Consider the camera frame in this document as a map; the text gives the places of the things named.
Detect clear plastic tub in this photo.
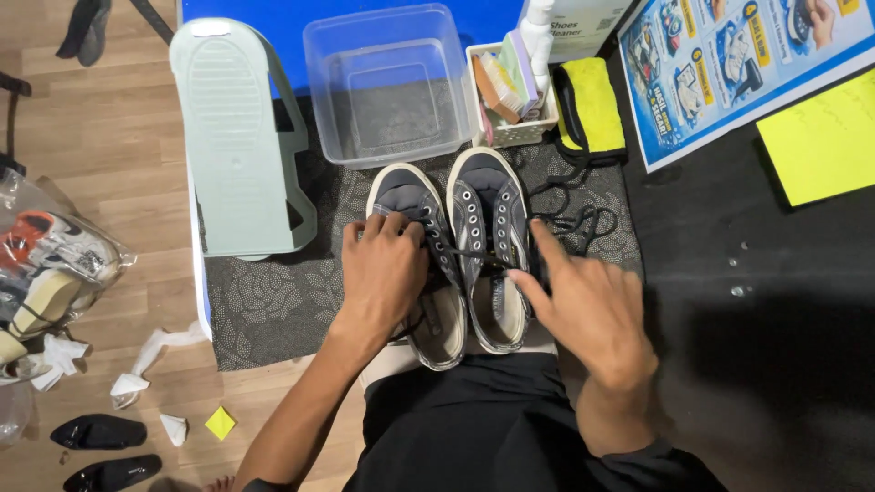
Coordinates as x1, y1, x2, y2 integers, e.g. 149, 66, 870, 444
302, 3, 480, 171

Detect pale green shoe stand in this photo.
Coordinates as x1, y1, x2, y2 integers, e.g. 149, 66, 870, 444
168, 17, 319, 262

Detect black chair frame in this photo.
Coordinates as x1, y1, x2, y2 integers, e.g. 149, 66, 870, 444
0, 0, 176, 180

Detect white shoe cleaner bottle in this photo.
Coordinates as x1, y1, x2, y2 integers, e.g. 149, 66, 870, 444
546, 0, 638, 64

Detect small yellow sticky note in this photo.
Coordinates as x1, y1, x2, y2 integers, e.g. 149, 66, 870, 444
204, 405, 237, 441

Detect white spray bottle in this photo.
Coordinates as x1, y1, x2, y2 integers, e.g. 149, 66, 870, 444
519, 0, 556, 94

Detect plastic bag of shoes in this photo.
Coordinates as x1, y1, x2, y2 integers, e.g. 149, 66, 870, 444
0, 167, 138, 385

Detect person's black shorts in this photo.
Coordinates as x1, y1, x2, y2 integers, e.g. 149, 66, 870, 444
340, 351, 730, 492

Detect black table mat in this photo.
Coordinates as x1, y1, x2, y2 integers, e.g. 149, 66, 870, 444
595, 41, 875, 492

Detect grey canvas sneaker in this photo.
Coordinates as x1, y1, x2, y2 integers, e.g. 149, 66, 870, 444
446, 147, 535, 355
365, 163, 470, 373

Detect person's left hand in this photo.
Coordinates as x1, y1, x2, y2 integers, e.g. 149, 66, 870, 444
335, 212, 429, 339

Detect black flat shoe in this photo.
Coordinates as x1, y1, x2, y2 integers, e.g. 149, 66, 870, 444
49, 413, 149, 451
62, 454, 164, 492

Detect yellow microfibre cloth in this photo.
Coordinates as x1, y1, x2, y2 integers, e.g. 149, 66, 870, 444
550, 56, 628, 165

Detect yellow paper sheet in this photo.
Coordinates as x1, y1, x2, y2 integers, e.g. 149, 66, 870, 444
755, 67, 875, 208

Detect black hanging cloth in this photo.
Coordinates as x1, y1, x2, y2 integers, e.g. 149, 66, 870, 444
55, 0, 114, 68

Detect purple and green sponge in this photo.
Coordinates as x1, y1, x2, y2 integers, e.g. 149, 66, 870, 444
497, 29, 541, 118

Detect black shoelace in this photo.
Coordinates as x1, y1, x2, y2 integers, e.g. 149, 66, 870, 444
393, 205, 520, 343
530, 160, 620, 276

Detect wooden scrub brush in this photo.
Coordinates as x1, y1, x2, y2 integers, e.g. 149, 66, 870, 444
471, 52, 525, 126

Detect white plastic basket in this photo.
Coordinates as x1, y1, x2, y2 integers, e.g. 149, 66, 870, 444
465, 42, 561, 150

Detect grey patterned mat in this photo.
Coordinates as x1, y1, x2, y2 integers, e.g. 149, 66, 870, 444
197, 94, 645, 374

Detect blue instruction poster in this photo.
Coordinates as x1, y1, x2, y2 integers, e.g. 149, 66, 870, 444
617, 0, 875, 174

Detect person's right hand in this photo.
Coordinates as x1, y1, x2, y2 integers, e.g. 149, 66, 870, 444
506, 219, 659, 395

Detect crumpled white tissue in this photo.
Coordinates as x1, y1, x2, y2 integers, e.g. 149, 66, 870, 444
159, 413, 190, 448
109, 320, 210, 411
30, 333, 90, 393

